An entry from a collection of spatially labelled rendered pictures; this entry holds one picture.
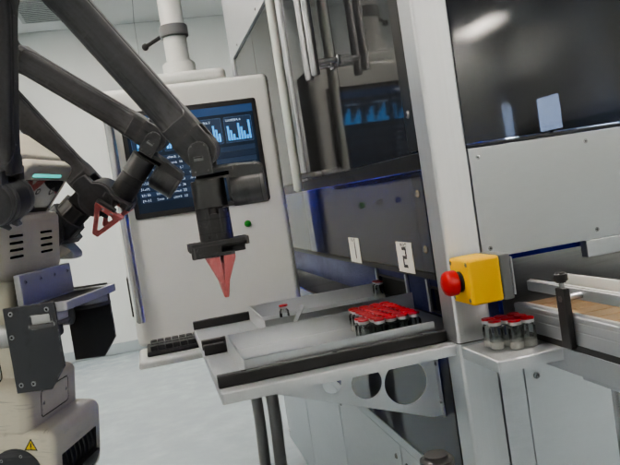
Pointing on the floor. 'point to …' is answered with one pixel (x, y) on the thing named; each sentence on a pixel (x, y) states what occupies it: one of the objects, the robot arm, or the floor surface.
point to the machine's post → (451, 220)
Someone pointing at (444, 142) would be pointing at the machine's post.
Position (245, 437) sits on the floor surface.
